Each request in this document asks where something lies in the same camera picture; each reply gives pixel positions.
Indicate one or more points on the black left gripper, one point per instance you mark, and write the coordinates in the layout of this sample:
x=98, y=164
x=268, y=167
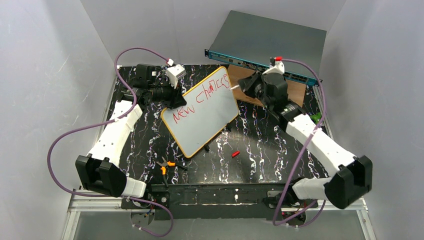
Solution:
x=177, y=97

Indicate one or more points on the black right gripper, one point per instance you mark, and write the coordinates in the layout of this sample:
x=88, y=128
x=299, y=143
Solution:
x=250, y=85

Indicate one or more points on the yellow-framed whiteboard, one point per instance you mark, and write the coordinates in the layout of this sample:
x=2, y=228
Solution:
x=210, y=106

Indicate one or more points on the red marker cap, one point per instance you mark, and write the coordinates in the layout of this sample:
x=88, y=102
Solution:
x=236, y=153

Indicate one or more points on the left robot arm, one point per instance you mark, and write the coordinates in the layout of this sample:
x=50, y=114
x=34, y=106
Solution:
x=99, y=170

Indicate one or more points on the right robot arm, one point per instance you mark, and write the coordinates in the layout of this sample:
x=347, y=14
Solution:
x=350, y=177

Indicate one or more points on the green and white tool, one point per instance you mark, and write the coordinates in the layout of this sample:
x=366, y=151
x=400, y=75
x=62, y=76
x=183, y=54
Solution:
x=316, y=117

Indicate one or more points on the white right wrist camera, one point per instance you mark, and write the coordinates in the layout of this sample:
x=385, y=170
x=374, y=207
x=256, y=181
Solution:
x=278, y=68

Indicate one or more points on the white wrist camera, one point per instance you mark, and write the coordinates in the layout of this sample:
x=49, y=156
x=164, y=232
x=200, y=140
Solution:
x=174, y=74
x=278, y=68

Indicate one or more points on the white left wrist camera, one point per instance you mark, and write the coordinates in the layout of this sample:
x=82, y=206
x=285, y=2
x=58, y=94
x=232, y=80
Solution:
x=174, y=74

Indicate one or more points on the grey network switch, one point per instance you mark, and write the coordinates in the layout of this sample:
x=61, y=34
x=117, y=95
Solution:
x=250, y=41

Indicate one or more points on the orange-handled pliers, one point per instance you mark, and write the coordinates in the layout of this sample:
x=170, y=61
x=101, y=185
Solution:
x=165, y=165

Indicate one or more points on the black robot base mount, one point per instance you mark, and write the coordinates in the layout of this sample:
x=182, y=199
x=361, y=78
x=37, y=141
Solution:
x=215, y=201

